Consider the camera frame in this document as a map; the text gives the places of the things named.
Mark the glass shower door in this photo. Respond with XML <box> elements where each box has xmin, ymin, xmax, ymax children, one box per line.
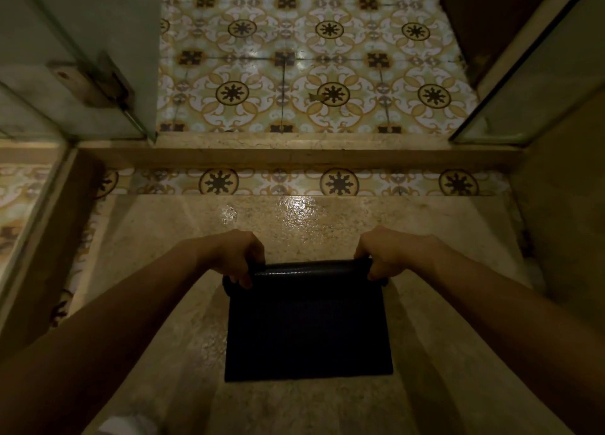
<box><xmin>0</xmin><ymin>0</ymin><xmax>164</xmax><ymax>143</ymax></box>

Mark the person's left hand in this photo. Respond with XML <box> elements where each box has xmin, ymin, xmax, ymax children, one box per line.
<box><xmin>202</xmin><ymin>230</ymin><xmax>266</xmax><ymax>290</ymax></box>

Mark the person's right hand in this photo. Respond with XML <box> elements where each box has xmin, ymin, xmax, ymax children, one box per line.
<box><xmin>354</xmin><ymin>226</ymin><xmax>440</xmax><ymax>282</ymax></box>

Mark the person's right forearm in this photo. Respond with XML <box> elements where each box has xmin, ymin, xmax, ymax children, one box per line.
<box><xmin>432</xmin><ymin>241</ymin><xmax>605</xmax><ymax>435</ymax></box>

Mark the person's left forearm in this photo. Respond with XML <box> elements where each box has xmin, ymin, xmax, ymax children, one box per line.
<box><xmin>0</xmin><ymin>239</ymin><xmax>211</xmax><ymax>435</ymax></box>

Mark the glass shower panel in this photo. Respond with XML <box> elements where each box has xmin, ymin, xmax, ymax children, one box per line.
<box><xmin>449</xmin><ymin>0</ymin><xmax>605</xmax><ymax>146</ymax></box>

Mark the metal door hinge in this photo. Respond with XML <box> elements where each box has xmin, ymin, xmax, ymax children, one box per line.
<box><xmin>47</xmin><ymin>54</ymin><xmax>135</xmax><ymax>111</ymax></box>

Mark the black rubber mat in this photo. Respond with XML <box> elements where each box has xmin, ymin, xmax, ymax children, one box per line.
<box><xmin>222</xmin><ymin>258</ymin><xmax>394</xmax><ymax>383</ymax></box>

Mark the marble shower threshold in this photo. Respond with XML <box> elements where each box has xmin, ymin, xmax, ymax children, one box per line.
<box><xmin>76</xmin><ymin>133</ymin><xmax>525</xmax><ymax>171</ymax></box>

